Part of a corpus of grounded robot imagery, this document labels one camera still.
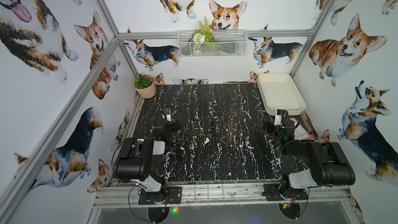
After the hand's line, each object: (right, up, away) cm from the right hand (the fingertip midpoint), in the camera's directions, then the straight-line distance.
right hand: (271, 117), depth 93 cm
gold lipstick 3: (-23, -5, +4) cm, 24 cm away
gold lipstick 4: (-24, -12, -1) cm, 27 cm away
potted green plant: (-80, +20, +10) cm, 83 cm away
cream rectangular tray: (+16, +16, +24) cm, 33 cm away
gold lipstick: (-47, -6, +2) cm, 48 cm away
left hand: (-60, +1, +2) cm, 60 cm away
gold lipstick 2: (-46, -13, -3) cm, 48 cm away
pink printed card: (+19, -10, +2) cm, 22 cm away
